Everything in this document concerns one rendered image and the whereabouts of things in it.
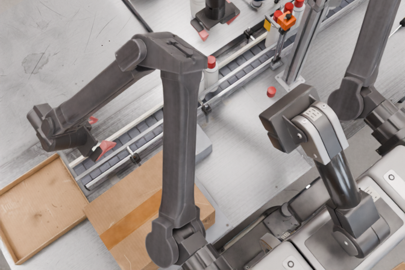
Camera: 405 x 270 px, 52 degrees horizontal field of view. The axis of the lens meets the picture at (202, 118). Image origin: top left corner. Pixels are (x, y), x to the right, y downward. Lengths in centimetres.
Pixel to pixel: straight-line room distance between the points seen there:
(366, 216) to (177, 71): 39
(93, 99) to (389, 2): 63
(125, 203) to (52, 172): 47
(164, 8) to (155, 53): 106
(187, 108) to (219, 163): 81
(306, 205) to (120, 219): 58
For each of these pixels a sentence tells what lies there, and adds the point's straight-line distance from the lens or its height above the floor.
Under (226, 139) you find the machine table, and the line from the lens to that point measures 156.
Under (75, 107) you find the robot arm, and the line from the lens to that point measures 98.
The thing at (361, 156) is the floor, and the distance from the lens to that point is 254.
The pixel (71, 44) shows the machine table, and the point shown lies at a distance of 183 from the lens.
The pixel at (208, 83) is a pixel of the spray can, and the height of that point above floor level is 95.
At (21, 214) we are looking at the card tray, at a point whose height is 83.
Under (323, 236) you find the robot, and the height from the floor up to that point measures 153.
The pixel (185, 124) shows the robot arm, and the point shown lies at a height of 161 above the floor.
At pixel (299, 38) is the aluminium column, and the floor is 114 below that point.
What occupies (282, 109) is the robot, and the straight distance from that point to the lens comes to 63.
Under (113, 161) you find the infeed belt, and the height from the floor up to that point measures 88.
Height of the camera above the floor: 230
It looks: 68 degrees down
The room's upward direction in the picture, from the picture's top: 4 degrees counter-clockwise
